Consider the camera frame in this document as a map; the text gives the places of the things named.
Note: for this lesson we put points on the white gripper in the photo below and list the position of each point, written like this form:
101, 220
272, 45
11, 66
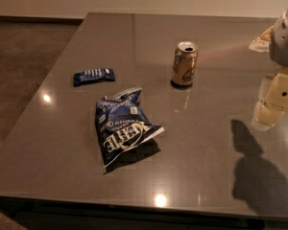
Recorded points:
285, 40

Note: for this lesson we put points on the blue kettle chip bag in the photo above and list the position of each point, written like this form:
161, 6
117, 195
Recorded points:
121, 124

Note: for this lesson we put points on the crumpled light wrapper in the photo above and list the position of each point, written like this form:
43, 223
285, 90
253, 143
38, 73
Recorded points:
262, 43

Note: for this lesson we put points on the gold soda can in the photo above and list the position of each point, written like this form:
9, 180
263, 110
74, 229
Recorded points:
185, 60

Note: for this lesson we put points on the small blue snack wrapper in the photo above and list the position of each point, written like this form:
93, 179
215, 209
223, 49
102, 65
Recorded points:
93, 76

